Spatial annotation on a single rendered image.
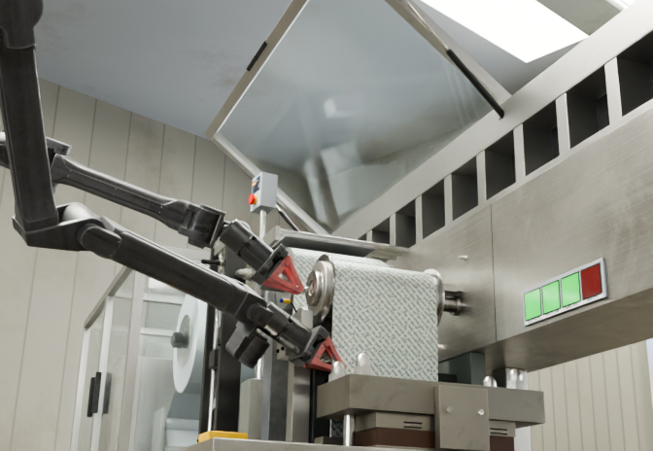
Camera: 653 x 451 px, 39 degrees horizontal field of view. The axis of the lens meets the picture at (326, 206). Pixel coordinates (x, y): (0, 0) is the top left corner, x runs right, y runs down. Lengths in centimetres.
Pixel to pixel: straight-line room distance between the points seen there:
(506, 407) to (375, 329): 31
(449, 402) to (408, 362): 24
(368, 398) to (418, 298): 37
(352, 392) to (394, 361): 28
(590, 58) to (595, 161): 21
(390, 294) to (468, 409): 34
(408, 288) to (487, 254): 18
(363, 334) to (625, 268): 56
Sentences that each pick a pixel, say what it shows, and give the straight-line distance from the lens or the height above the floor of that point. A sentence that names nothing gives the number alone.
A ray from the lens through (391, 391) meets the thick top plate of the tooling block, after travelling 168.
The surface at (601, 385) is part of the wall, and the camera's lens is 447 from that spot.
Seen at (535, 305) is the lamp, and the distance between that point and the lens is 181.
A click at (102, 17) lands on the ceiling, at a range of 446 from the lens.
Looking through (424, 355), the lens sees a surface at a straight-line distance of 195.
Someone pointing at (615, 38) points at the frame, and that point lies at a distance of 177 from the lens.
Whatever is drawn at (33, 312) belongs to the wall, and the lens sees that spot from 473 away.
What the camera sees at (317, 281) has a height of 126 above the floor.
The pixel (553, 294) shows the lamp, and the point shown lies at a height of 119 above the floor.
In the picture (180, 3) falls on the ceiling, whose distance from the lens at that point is 427.
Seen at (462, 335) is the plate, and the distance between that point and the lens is 206.
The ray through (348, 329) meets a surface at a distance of 189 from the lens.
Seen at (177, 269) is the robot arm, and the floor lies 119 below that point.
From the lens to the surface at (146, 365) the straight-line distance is 282.
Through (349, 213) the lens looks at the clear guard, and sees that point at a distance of 278.
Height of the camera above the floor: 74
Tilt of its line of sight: 20 degrees up
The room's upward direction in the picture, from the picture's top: 1 degrees clockwise
